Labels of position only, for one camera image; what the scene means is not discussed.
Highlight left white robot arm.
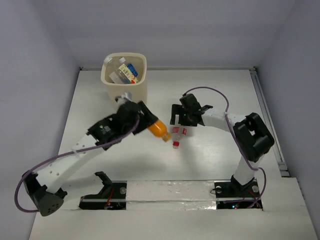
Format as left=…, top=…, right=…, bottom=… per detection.
left=22, top=101, right=159, bottom=217

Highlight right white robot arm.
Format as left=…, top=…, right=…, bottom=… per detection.
left=170, top=93, right=275, bottom=196

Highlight blue label water bottle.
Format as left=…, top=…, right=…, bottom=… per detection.
left=126, top=63, right=138, bottom=77

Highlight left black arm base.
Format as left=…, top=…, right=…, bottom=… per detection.
left=78, top=171, right=127, bottom=210

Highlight silver foil tape strip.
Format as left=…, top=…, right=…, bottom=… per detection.
left=125, top=180, right=217, bottom=211

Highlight orange juice bottle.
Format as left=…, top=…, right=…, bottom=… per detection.
left=147, top=119, right=172, bottom=142

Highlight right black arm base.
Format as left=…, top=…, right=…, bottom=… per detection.
left=210, top=177, right=263, bottom=210

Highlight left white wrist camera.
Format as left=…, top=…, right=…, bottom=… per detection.
left=115, top=91, right=132, bottom=105

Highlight aluminium side rail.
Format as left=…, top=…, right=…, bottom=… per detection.
left=249, top=67, right=291, bottom=178

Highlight clear plastic bottle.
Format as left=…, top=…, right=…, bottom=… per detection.
left=104, top=56, right=121, bottom=84

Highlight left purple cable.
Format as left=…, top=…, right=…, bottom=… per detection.
left=13, top=114, right=141, bottom=213

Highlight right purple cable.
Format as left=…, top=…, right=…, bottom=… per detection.
left=183, top=86, right=267, bottom=210

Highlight white fruit label bottle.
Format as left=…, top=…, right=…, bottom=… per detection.
left=113, top=57, right=138, bottom=84

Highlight red label clear bottle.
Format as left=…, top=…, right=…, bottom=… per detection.
left=172, top=126, right=187, bottom=149

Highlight beige plastic waste bin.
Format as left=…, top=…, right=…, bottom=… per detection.
left=100, top=52, right=148, bottom=105

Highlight purple cable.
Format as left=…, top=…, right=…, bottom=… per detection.
left=183, top=86, right=267, bottom=210
left=13, top=114, right=141, bottom=213

